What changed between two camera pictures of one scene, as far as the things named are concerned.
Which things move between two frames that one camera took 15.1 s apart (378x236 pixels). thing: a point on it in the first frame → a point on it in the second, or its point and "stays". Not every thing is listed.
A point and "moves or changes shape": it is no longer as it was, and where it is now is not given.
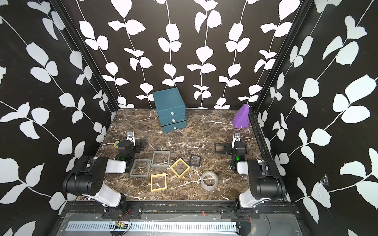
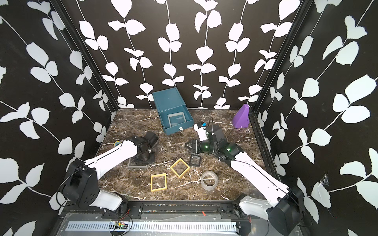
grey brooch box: [160, 159] → [176, 118]
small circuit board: [120, 225] stays
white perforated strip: [153, 226] stays
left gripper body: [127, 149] → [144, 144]
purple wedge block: [240, 118] stays
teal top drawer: [171, 112] moves or changes shape
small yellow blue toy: [115, 144] stays
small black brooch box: [195, 160] stays
